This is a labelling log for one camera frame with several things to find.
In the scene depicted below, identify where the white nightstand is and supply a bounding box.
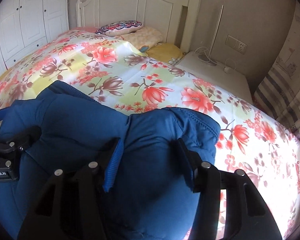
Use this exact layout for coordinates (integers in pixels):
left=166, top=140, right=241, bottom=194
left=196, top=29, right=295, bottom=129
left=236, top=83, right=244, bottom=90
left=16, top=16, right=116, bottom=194
left=176, top=51, right=253, bottom=104

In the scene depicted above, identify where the yellow pillow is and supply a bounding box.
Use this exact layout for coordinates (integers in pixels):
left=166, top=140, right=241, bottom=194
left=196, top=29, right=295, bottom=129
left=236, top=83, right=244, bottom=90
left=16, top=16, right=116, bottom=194
left=146, top=43, right=185, bottom=66

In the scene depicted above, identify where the patterned decorative pillow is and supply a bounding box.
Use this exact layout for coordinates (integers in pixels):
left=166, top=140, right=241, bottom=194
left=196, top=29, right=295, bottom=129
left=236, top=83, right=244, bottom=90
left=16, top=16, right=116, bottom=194
left=95, top=20, right=143, bottom=37

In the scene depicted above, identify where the white wooden headboard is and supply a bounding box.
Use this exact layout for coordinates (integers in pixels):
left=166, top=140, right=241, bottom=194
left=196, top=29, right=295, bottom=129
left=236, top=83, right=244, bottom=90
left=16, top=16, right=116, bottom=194
left=76, top=0, right=201, bottom=53

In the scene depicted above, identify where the white charger cable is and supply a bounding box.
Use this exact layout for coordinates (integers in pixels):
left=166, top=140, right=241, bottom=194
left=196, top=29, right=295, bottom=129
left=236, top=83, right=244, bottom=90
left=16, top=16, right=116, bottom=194
left=193, top=45, right=239, bottom=74

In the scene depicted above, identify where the blue quilted down jacket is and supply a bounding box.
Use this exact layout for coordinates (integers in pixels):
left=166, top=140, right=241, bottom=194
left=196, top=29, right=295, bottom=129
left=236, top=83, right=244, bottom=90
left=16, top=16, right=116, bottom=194
left=0, top=81, right=221, bottom=239

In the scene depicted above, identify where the slim white desk lamp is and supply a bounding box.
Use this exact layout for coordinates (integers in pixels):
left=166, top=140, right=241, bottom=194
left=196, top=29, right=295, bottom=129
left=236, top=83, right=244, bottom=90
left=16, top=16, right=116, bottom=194
left=198, top=4, right=224, bottom=66

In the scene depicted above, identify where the striped patterned curtain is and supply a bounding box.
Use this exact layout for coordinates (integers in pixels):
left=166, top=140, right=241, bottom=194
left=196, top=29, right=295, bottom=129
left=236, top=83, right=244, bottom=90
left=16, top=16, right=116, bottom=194
left=254, top=2, right=300, bottom=140

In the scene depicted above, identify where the floral bed sheet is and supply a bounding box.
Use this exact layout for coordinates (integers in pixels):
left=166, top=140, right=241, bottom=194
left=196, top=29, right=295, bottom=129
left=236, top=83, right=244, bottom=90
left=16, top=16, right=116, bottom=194
left=0, top=30, right=300, bottom=239

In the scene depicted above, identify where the beige floral pillow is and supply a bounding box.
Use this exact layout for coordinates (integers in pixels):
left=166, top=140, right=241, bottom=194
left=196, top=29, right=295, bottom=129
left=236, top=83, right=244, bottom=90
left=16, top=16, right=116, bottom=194
left=117, top=27, right=164, bottom=53

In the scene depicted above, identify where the white wardrobe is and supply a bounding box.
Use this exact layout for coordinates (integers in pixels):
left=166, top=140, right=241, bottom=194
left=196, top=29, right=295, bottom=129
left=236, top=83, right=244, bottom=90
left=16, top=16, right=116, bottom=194
left=0, top=0, right=69, bottom=76

